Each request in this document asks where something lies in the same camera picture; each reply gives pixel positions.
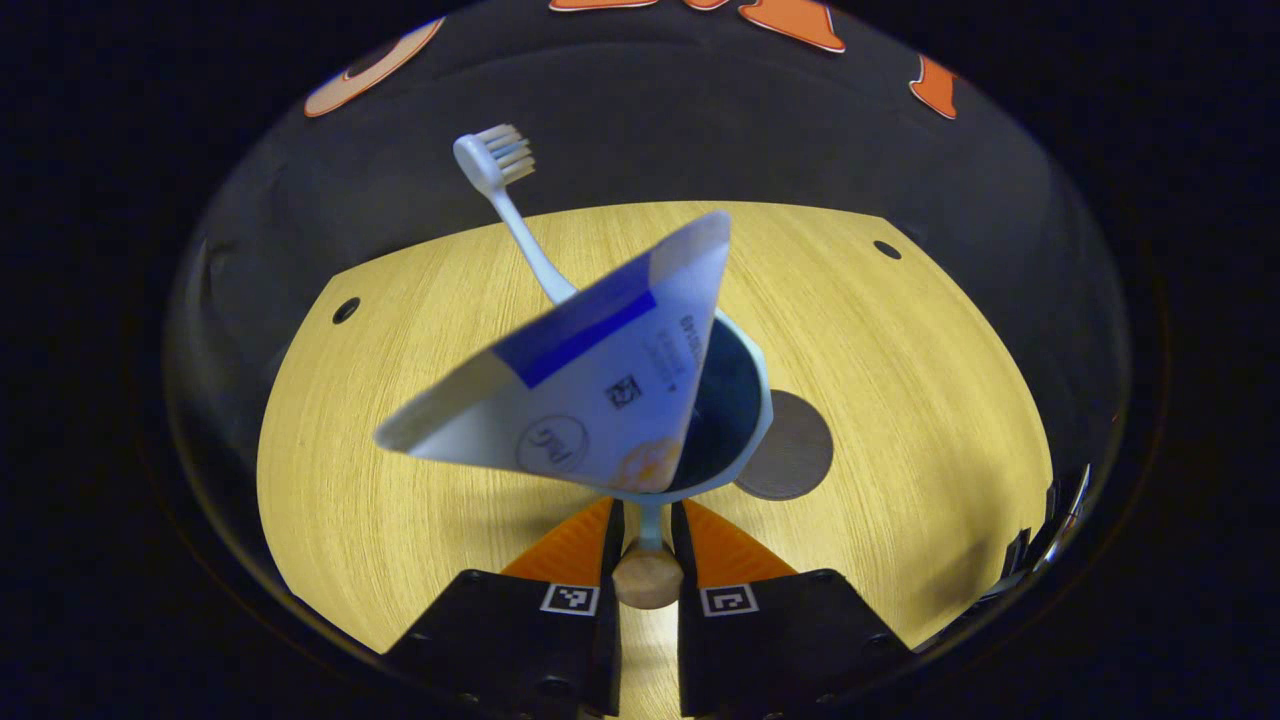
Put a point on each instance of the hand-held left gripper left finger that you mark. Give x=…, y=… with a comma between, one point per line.
x=520, y=650

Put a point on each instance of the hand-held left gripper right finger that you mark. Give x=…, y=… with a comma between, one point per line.
x=780, y=650

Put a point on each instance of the dark brown round coaster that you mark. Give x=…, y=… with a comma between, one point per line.
x=800, y=450

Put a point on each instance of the white toothpaste tube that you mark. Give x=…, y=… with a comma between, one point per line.
x=590, y=390

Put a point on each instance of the white toothbrush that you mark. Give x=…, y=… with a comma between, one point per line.
x=520, y=230

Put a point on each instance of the wooden desktop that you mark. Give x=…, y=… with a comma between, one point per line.
x=900, y=400

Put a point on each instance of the black backdrop cloth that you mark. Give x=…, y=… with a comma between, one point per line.
x=640, y=100

